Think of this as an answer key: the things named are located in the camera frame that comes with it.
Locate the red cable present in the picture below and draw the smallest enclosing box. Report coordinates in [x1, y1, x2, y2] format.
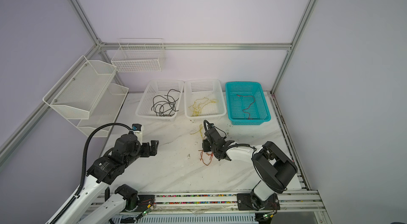
[236, 94, 257, 120]
[198, 150, 214, 166]

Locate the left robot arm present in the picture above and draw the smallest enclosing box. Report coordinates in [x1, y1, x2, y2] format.
[48, 123, 159, 224]

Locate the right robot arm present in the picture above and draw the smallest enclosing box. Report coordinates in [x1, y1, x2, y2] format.
[202, 120, 298, 211]

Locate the left white plastic basket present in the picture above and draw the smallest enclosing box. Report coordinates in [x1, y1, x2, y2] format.
[136, 79, 184, 122]

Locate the white plastic basket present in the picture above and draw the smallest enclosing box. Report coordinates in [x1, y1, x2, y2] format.
[183, 79, 227, 122]
[136, 79, 184, 122]

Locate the middle white plastic basket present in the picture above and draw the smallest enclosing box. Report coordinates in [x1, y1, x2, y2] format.
[183, 79, 227, 122]

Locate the teal plastic basket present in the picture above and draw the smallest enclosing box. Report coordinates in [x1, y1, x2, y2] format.
[225, 82, 271, 125]

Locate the white mesh two-tier shelf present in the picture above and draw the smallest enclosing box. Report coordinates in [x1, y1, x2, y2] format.
[42, 56, 128, 136]

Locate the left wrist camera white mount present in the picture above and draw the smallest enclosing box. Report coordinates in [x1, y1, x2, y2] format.
[132, 123, 143, 143]

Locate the white wire wall basket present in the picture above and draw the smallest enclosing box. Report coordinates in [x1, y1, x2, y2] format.
[111, 38, 166, 72]

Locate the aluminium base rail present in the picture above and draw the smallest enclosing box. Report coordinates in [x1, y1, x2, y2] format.
[61, 189, 326, 224]

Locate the aluminium frame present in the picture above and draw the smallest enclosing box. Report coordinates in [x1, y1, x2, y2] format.
[1, 0, 317, 170]

